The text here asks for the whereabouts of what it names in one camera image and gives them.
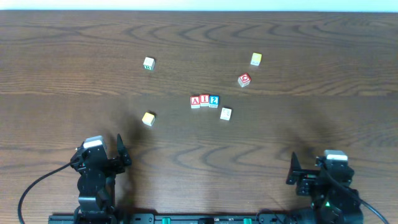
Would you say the red letter A block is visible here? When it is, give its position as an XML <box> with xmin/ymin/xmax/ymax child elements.
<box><xmin>190</xmin><ymin>96</ymin><xmax>201</xmax><ymax>109</ymax></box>

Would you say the red letter I block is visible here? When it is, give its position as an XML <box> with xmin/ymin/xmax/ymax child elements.
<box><xmin>200</xmin><ymin>94</ymin><xmax>210</xmax><ymax>107</ymax></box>

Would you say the blue number 2 block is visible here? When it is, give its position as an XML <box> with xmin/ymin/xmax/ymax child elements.
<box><xmin>209</xmin><ymin>95</ymin><xmax>220</xmax><ymax>108</ymax></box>

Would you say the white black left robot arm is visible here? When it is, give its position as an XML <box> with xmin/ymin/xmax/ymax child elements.
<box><xmin>70</xmin><ymin>134</ymin><xmax>132</xmax><ymax>223</ymax></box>

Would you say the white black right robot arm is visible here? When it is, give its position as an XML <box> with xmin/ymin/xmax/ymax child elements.
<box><xmin>284</xmin><ymin>150</ymin><xmax>364</xmax><ymax>224</ymax></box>

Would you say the yellow number 2 block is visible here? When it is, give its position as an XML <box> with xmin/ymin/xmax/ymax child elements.
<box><xmin>142</xmin><ymin>112</ymin><xmax>155</xmax><ymax>126</ymax></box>

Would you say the white blue-sided block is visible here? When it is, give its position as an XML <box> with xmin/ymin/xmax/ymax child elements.
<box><xmin>220</xmin><ymin>108</ymin><xmax>232</xmax><ymax>121</ymax></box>

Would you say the green letter R block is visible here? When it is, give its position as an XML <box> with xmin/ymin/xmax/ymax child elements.
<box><xmin>143</xmin><ymin>57</ymin><xmax>155</xmax><ymax>70</ymax></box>

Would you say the red letter Q block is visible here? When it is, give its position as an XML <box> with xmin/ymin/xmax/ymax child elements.
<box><xmin>238</xmin><ymin>73</ymin><xmax>251</xmax><ymax>88</ymax></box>

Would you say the yellow far block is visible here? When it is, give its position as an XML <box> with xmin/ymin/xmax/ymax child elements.
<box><xmin>250</xmin><ymin>52</ymin><xmax>262</xmax><ymax>66</ymax></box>

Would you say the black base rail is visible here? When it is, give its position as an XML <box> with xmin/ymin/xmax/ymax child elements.
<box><xmin>48</xmin><ymin>213</ymin><xmax>287</xmax><ymax>224</ymax></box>

